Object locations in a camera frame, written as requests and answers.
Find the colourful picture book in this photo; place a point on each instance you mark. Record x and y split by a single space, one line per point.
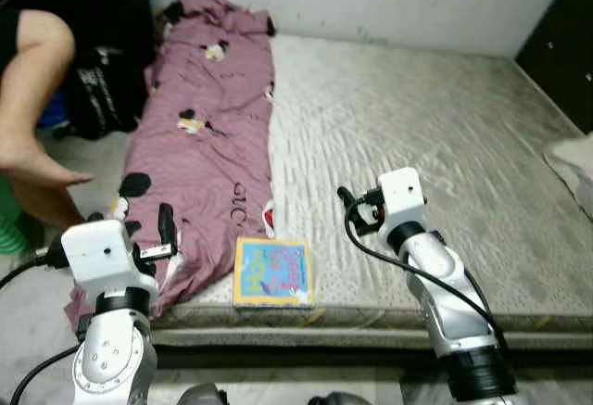
271 271

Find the white pillow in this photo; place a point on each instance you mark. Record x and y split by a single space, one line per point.
573 164

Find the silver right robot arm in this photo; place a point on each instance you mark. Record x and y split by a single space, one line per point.
445 303

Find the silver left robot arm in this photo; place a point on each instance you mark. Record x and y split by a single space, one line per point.
116 359

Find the white quilted mattress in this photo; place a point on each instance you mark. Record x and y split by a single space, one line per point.
417 145

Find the pink printed blanket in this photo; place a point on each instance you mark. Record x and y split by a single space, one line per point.
204 118

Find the grey bed base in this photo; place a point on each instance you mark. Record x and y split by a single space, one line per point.
371 337

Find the black printed bag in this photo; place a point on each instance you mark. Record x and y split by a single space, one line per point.
107 90

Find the grey left robot leg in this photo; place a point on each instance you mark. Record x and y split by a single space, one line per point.
202 396

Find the blue object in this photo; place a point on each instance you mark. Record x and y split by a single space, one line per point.
54 113

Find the person in black clothes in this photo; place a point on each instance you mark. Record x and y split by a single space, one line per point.
32 81

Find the dark tufted headboard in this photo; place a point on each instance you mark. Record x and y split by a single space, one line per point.
561 53

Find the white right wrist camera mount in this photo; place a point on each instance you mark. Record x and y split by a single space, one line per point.
403 196

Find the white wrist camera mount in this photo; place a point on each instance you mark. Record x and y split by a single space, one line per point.
403 196
102 252

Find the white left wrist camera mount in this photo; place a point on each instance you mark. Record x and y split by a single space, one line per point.
102 252

